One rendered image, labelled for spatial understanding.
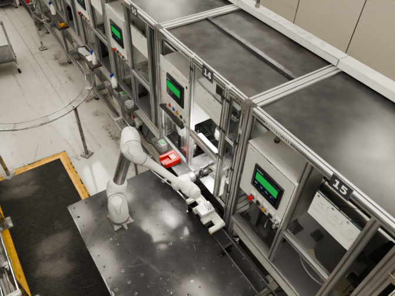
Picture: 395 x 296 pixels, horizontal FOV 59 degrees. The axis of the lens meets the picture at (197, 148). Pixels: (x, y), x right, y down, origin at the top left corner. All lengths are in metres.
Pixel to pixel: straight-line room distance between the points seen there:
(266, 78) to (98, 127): 3.12
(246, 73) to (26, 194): 2.99
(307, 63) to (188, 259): 1.73
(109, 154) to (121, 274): 2.06
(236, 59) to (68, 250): 2.52
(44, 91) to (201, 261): 3.87
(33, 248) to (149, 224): 1.38
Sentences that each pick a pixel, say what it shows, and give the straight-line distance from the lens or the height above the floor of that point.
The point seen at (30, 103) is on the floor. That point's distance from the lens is 5.70.
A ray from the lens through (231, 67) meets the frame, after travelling 2.43.
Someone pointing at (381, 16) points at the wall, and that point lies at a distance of 5.73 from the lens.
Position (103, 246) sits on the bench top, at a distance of 3.05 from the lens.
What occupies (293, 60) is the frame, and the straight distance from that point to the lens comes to 2.62.
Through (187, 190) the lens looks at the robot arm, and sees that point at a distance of 2.77.
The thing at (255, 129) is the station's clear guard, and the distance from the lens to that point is 2.15.
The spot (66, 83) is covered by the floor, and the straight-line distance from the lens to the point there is 5.96.
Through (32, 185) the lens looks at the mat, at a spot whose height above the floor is 0.01.
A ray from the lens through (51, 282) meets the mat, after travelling 3.78.
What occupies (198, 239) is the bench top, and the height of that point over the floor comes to 0.68.
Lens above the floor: 3.31
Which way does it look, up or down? 46 degrees down
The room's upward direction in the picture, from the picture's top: 3 degrees clockwise
